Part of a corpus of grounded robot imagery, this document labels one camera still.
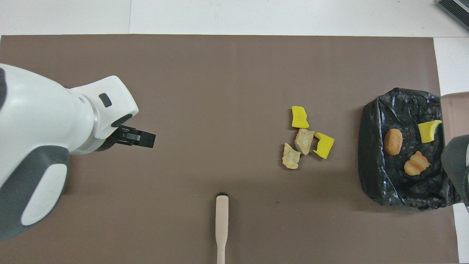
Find orange striped croissant piece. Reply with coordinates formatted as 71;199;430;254
404;151;431;176

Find grey ribbed vent device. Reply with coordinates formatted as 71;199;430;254
437;0;469;32

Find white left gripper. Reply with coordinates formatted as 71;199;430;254
71;75;156;149

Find brown oval bun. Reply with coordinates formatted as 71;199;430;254
384;128;403;156

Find beige plastic dustpan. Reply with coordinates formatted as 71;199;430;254
440;92;469;140

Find croissant piece with beige underside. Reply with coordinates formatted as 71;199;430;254
295;128;315;155

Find black bag lined bin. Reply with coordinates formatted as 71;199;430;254
358;87;464;210

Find beige torn bread piece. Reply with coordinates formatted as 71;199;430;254
282;142;301;170

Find yellow sponge piece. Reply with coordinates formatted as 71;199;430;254
417;120;443;144
313;132;335;160
291;106;310;129

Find brown table mat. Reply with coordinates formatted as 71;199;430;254
0;34;460;264

